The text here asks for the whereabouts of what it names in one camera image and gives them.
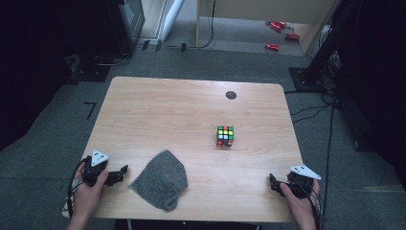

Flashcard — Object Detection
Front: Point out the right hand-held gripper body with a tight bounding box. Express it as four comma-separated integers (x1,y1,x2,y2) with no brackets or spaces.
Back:
286,163,322,199

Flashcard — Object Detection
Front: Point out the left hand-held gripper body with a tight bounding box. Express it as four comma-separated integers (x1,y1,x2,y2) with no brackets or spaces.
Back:
81,149,111,188

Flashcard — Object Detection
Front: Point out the grey cloth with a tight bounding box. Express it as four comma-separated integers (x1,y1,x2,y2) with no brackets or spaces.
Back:
128,149,189,213

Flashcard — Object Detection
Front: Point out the multicoloured puzzle cube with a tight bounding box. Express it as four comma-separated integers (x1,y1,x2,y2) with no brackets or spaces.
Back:
215,125,235,148

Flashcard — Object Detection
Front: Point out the person's right hand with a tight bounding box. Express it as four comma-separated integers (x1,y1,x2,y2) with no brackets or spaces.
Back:
281,179,320,224

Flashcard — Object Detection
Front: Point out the person's left hand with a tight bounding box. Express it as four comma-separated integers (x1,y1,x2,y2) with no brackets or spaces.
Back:
70,162,109,221

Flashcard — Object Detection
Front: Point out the black metal stand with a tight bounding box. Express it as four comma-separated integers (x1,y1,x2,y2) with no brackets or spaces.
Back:
288,0,355,94

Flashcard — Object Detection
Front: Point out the black cabinet with monitor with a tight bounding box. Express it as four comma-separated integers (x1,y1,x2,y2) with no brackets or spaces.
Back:
106,0,147,57

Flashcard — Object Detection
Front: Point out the white door panel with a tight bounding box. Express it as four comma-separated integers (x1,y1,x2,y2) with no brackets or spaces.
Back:
156,0,186,42

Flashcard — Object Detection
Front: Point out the left hand-held gripper cable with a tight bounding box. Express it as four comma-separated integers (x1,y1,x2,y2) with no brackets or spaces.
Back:
61,155,92,219

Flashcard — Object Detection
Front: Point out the hand-held gripper cable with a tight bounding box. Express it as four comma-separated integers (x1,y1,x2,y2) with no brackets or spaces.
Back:
293,178,324,230
61,155,92,219

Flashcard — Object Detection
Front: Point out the right hand-held gripper cable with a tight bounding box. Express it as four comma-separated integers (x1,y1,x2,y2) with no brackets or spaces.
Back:
293,178,324,230

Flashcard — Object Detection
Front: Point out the long black floor cable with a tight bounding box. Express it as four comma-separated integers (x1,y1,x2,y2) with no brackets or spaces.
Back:
320,102,336,230

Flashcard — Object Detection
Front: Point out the black floor base plate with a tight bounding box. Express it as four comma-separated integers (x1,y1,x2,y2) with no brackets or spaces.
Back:
70,57,111,82

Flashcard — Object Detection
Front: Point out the black hanging cable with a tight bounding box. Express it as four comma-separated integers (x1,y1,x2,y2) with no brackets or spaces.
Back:
183,0,217,50

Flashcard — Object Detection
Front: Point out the light wooden desk frame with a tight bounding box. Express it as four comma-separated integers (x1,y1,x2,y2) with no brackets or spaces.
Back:
194,0,339,56

